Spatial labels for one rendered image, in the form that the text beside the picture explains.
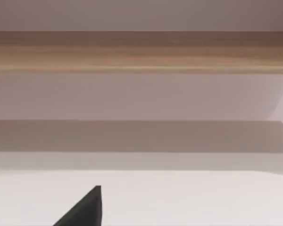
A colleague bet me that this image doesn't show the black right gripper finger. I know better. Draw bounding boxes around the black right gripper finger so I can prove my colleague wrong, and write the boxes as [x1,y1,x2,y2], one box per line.
[52,185,102,226]

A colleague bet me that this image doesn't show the wooden shelf board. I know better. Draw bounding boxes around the wooden shelf board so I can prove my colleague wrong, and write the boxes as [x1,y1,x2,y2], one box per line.
[0,30,283,75]

